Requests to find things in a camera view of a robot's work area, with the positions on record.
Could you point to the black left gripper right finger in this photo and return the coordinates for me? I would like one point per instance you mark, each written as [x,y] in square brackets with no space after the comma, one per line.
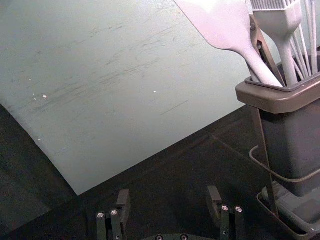
[226,222]

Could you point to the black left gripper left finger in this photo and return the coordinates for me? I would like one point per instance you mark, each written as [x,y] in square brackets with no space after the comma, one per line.
[123,203]

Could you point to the black rack with steel bars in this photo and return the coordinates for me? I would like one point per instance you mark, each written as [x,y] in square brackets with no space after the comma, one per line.
[272,200]

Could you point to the black table cloth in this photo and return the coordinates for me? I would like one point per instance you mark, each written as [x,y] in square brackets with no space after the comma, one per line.
[175,175]

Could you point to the grey utensil holder brown rim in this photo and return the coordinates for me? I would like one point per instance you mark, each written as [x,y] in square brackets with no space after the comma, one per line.
[292,140]

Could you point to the white silicone spatula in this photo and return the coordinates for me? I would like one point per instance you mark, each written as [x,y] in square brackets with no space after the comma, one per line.
[225,27]

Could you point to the white silicone basting brush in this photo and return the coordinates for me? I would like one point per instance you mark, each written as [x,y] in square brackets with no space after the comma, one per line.
[277,27]

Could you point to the plain pale wall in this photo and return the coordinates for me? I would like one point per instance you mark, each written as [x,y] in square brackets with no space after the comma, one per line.
[100,75]

